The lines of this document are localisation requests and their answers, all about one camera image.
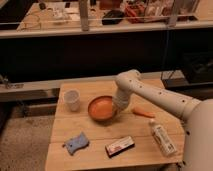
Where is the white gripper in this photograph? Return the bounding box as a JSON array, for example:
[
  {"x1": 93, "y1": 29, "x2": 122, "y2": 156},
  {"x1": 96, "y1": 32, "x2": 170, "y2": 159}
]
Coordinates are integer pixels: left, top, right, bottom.
[{"x1": 113, "y1": 88, "x2": 132, "y2": 112}]

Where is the orange ceramic bowl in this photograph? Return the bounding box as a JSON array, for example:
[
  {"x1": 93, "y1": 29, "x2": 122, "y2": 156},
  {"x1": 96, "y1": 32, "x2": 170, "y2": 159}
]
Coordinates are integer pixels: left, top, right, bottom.
[{"x1": 88, "y1": 96, "x2": 115, "y2": 121}]

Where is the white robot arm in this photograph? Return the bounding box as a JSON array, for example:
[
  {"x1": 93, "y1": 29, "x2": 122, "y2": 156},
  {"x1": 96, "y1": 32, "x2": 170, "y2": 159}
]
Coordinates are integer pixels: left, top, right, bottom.
[{"x1": 113, "y1": 69, "x2": 213, "y2": 171}]

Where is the orange carrot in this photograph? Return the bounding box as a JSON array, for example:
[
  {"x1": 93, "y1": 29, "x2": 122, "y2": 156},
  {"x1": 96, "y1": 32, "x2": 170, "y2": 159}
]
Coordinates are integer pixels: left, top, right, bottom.
[{"x1": 132, "y1": 107, "x2": 155, "y2": 118}]

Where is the white plastic cup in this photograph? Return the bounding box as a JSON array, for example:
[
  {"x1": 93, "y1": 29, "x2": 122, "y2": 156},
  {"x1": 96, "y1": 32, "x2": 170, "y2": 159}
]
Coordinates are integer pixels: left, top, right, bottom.
[{"x1": 63, "y1": 90, "x2": 80, "y2": 112}]

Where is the blue sponge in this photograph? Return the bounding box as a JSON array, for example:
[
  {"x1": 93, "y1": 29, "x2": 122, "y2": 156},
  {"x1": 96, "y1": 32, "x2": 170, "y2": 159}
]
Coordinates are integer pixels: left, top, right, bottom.
[{"x1": 62, "y1": 132, "x2": 89, "y2": 155}]

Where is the black bag on shelf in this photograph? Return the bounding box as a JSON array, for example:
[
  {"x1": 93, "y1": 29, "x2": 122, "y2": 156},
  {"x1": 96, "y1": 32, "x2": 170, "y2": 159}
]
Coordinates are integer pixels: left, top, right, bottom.
[{"x1": 102, "y1": 10, "x2": 124, "y2": 25}]

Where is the black crate on right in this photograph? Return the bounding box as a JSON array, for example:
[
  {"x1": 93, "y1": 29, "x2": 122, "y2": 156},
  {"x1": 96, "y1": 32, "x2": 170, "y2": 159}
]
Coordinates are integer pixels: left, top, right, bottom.
[{"x1": 181, "y1": 52, "x2": 213, "y2": 83}]

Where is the red item on shelf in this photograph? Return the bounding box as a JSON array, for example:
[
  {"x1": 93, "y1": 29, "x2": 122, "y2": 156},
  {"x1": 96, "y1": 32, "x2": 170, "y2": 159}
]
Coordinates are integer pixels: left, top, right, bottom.
[{"x1": 125, "y1": 4, "x2": 145, "y2": 23}]

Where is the grey metal post right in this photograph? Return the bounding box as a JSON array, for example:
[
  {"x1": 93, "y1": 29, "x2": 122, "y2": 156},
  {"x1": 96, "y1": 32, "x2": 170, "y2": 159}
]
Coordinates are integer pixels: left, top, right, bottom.
[{"x1": 167, "y1": 0, "x2": 182, "y2": 27}]

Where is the grey metal post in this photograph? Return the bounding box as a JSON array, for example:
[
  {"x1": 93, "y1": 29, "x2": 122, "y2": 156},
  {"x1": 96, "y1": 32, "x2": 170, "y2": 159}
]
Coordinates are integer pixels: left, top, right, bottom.
[
  {"x1": 167, "y1": 0, "x2": 182, "y2": 27},
  {"x1": 78, "y1": 0, "x2": 89, "y2": 31}
]

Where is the grey metal post left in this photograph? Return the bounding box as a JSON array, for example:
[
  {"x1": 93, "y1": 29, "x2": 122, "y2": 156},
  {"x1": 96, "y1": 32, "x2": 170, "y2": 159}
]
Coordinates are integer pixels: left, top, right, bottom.
[{"x1": 78, "y1": 0, "x2": 89, "y2": 31}]

